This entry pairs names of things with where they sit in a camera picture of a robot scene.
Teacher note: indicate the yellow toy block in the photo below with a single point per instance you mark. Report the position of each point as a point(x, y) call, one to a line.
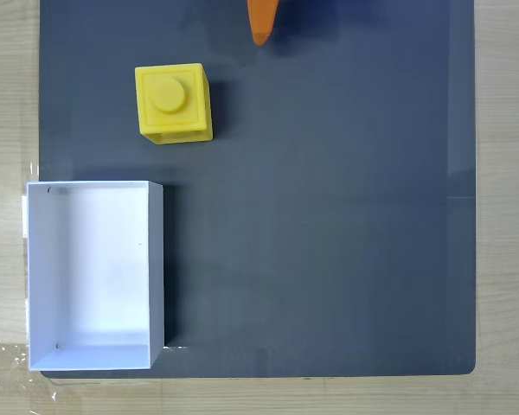
point(173, 101)

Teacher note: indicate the white open cardboard box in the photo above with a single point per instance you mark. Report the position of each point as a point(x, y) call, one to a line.
point(99, 276)

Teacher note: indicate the dark grey work mat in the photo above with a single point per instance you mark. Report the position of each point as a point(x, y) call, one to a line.
point(328, 216)

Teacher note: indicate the clear adhesive tape piece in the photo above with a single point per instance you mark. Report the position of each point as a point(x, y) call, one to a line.
point(8, 367)

